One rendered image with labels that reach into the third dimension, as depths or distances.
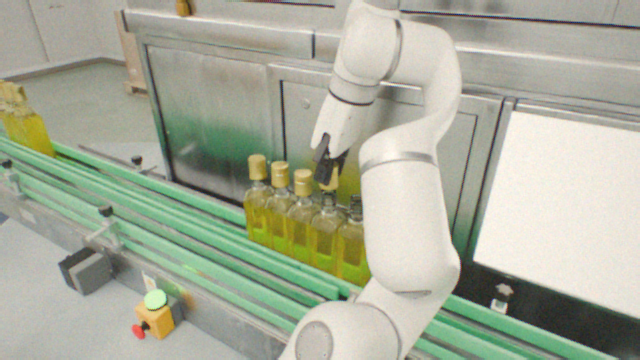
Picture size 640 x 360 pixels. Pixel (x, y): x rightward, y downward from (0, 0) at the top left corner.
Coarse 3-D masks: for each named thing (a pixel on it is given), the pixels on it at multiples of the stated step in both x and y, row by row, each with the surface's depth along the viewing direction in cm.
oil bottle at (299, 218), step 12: (312, 204) 78; (288, 216) 78; (300, 216) 77; (312, 216) 77; (288, 228) 80; (300, 228) 78; (288, 240) 81; (300, 240) 79; (288, 252) 83; (300, 252) 81
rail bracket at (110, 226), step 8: (104, 208) 91; (104, 216) 92; (104, 224) 93; (112, 224) 93; (96, 232) 91; (104, 232) 93; (112, 232) 94; (88, 240) 90; (112, 240) 96; (112, 248) 97; (120, 248) 97
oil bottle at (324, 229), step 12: (324, 216) 74; (336, 216) 75; (312, 228) 76; (324, 228) 74; (336, 228) 74; (312, 240) 77; (324, 240) 75; (336, 240) 75; (312, 252) 79; (324, 252) 77; (336, 252) 77; (312, 264) 80; (324, 264) 78; (336, 264) 79
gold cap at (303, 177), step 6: (294, 174) 74; (300, 174) 74; (306, 174) 74; (294, 180) 75; (300, 180) 74; (306, 180) 74; (294, 186) 76; (300, 186) 74; (306, 186) 74; (294, 192) 76; (300, 192) 75; (306, 192) 75; (312, 192) 76
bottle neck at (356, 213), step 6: (354, 198) 72; (360, 198) 72; (354, 204) 70; (360, 204) 70; (354, 210) 71; (360, 210) 70; (354, 216) 71; (360, 216) 71; (354, 222) 72; (360, 222) 72
